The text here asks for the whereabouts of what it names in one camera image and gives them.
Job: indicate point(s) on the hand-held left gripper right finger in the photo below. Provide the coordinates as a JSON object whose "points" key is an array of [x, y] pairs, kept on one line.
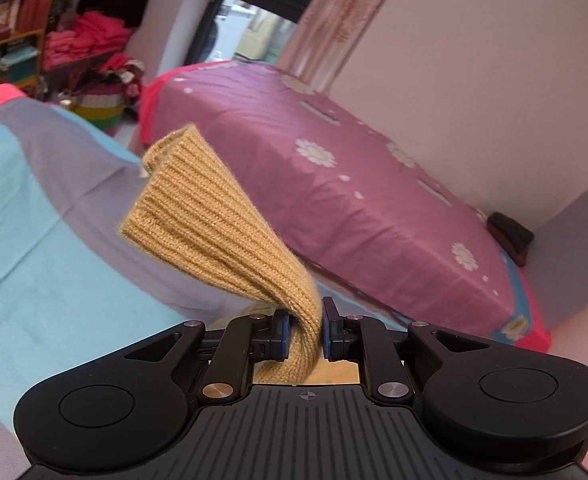
{"points": [[328, 332]]}

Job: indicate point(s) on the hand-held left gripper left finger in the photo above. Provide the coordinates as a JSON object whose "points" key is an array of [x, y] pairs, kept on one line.
{"points": [[283, 332]]}

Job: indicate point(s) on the tan knit sweater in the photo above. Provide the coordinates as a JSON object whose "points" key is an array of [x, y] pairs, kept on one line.
{"points": [[199, 200]]}

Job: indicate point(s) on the pile of pink clothes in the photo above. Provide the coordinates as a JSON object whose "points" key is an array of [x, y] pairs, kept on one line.
{"points": [[84, 37]]}

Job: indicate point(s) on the bed with purple floral sheet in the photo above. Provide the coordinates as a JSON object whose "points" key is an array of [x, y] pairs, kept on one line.
{"points": [[324, 185]]}

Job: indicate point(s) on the dark folded cloth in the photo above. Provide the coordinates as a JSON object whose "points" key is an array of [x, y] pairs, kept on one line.
{"points": [[511, 234]]}

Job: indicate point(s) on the blue and grey bedsheet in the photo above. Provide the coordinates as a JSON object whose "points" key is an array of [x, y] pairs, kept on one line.
{"points": [[49, 235]]}

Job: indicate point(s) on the grey flat board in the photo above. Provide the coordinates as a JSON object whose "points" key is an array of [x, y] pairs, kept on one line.
{"points": [[573, 260]]}

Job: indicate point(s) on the striped laundry basket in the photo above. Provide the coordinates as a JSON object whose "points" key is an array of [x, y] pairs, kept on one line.
{"points": [[99, 110], [119, 72]]}

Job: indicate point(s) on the pink floral curtain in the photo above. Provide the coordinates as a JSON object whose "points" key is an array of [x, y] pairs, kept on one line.
{"points": [[339, 25]]}

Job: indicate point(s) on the dark framed glass door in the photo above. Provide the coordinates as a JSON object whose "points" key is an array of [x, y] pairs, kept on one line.
{"points": [[254, 20]]}

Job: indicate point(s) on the wooden shelf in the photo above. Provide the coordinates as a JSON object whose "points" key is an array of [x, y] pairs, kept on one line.
{"points": [[9, 20]]}

